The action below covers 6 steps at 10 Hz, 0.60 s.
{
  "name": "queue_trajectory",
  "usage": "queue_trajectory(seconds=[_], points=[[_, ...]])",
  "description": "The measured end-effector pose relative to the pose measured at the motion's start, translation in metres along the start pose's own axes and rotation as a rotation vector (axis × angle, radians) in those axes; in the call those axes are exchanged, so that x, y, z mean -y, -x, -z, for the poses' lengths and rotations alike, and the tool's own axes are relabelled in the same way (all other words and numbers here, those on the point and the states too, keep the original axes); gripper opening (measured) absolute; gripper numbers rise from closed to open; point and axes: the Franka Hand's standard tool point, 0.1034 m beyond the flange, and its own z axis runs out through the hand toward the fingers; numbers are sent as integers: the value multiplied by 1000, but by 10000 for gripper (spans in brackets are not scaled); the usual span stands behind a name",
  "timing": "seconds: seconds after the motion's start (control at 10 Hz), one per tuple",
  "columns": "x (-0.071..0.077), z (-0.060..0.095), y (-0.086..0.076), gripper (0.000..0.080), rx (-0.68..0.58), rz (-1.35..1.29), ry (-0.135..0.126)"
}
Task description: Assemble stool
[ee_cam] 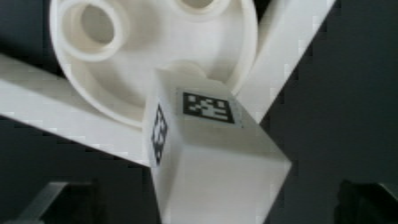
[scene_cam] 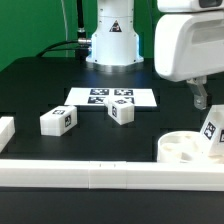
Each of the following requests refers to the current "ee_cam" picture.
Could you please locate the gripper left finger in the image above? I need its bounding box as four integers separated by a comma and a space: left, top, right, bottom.
14, 181, 108, 224

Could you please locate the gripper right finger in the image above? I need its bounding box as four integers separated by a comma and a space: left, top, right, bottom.
335, 180, 398, 224

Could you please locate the white stool leg with tag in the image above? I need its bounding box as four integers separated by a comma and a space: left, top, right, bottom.
141, 61, 291, 224

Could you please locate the white U-shaped fence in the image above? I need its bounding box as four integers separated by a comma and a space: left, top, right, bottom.
0, 0, 337, 165

